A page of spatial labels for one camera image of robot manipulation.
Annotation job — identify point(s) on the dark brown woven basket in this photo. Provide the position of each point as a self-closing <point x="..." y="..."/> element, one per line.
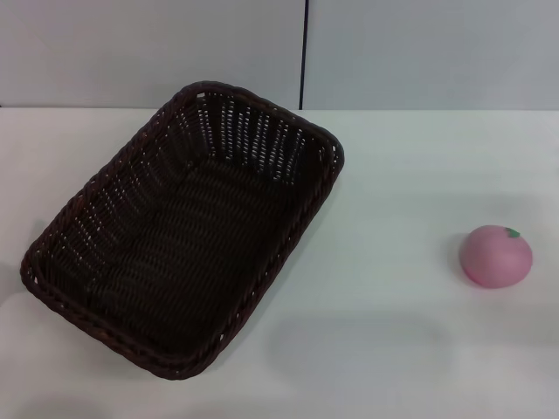
<point x="183" y="244"/>

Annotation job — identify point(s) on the pink toy peach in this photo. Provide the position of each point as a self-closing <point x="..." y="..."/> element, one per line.
<point x="495" y="259"/>

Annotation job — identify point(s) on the black vertical wall strip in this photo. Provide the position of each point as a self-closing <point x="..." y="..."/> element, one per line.
<point x="303" y="52"/>

